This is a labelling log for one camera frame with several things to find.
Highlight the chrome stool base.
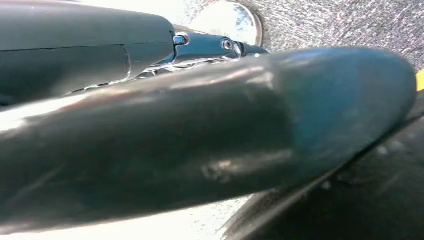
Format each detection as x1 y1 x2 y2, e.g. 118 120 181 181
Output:
172 0 264 47

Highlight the yellow floor tape square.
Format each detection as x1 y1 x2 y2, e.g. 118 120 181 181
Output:
415 68 424 93

